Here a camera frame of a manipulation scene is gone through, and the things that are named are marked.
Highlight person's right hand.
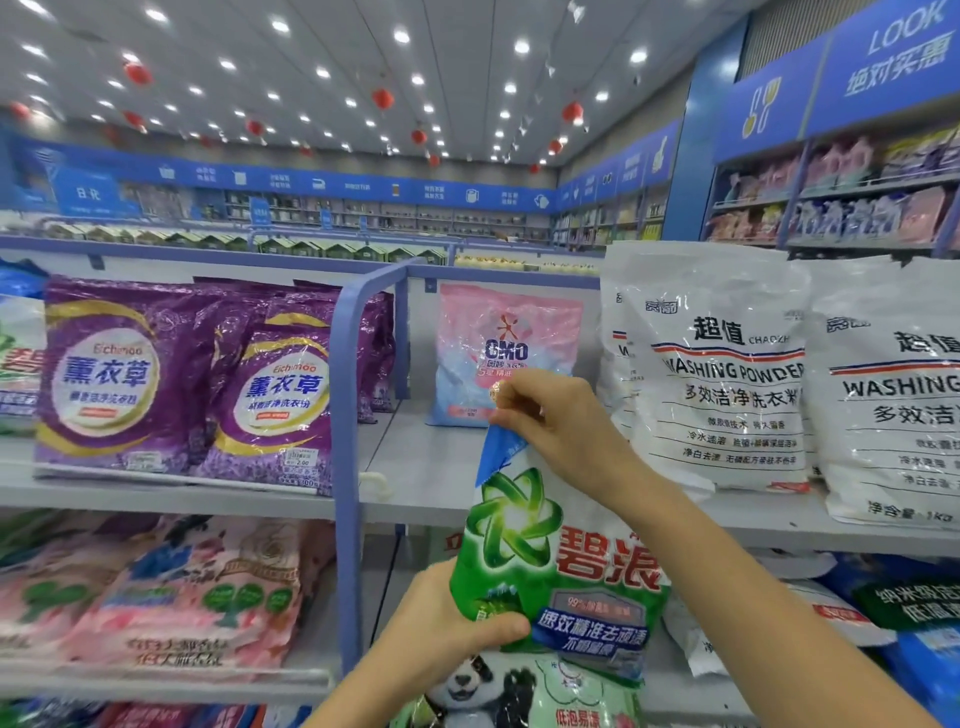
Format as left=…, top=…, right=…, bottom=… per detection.
left=490, top=369, right=641, bottom=513

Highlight person's left hand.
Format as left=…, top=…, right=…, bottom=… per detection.
left=393, top=558, right=531, bottom=693

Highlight pink detergent bag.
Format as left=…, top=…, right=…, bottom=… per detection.
left=430, top=283, right=585, bottom=431

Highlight clear green-print detergent bag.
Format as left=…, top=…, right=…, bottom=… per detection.
left=450, top=424, right=674, bottom=687

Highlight grey shelf with blue frame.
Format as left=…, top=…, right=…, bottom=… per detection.
left=0, top=232, right=960, bottom=728

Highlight white washing powder bags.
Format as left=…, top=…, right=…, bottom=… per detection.
left=799, top=255, right=960, bottom=531
left=597, top=240, right=821, bottom=498

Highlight pile of pink detergent bags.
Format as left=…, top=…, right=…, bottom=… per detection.
left=0, top=510, right=339, bottom=728

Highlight panda green detergent bag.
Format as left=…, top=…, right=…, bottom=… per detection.
left=405, top=547, right=960, bottom=728

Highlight person's right forearm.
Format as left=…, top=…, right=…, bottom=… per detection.
left=592, top=450, right=939, bottom=728

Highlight row of pale bottles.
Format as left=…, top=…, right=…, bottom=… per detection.
left=453, top=247, right=605, bottom=276

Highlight blue sign with utensil icons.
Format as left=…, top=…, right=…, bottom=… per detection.
left=712, top=37, right=830, bottom=164

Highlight hanging red lanterns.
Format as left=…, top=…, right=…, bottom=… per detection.
left=7, top=60, right=587, bottom=167

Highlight ceiling spotlights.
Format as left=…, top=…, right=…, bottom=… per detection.
left=0, top=0, right=654, bottom=144

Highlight row of green boxes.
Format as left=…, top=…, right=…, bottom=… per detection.
left=37, top=220, right=452, bottom=267

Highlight blue sign white lettering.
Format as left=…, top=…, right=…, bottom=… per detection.
left=807, top=0, right=960, bottom=140

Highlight blue aisle sign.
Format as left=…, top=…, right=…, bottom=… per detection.
left=52, top=165, right=125, bottom=219

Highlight far wall racks with goods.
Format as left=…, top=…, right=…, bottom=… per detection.
left=120, top=180, right=669, bottom=249

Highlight wall rack with pink goods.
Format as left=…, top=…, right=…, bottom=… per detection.
left=702, top=120, right=960, bottom=254

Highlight blue wall sign band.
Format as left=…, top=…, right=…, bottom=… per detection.
left=15, top=120, right=684, bottom=216

